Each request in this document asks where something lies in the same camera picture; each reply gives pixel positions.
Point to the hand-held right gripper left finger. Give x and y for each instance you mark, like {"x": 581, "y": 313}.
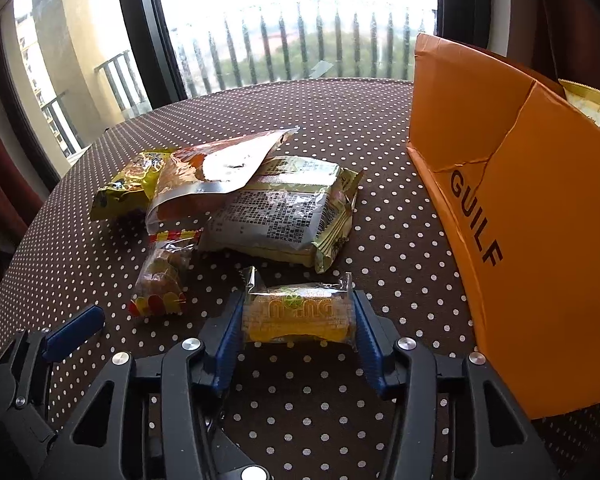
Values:
{"x": 227, "y": 340}

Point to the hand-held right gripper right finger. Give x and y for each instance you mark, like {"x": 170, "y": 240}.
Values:
{"x": 370, "y": 340}

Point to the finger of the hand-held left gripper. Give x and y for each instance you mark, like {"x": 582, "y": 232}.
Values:
{"x": 75, "y": 330}

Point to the small yellow cake packet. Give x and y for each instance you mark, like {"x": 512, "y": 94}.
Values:
{"x": 295, "y": 317}

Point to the clear red yellow snack packet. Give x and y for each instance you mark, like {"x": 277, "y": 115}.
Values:
{"x": 160, "y": 275}

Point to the white gold noodle packet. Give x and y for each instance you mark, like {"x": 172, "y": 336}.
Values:
{"x": 280, "y": 210}

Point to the yellow cartoon snack packet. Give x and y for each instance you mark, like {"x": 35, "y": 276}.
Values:
{"x": 125, "y": 185}

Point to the orange silver snack bag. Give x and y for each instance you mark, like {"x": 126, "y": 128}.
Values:
{"x": 215, "y": 170}

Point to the orange cardboard box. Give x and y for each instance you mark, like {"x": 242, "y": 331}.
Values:
{"x": 545, "y": 235}

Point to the large yellow snack bag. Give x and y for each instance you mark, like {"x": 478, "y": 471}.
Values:
{"x": 587, "y": 105}

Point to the dark red curtain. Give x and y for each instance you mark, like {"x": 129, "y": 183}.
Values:
{"x": 555, "y": 10}
{"x": 0, "y": 180}

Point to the brown polka dot tablecloth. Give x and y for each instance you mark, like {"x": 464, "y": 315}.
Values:
{"x": 355, "y": 125}

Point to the beige apartment building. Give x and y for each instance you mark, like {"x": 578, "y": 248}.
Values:
{"x": 27, "y": 50}

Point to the balcony railing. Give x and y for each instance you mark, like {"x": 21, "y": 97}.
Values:
{"x": 339, "y": 35}

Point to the black window frame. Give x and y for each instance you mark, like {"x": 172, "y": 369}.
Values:
{"x": 145, "y": 35}

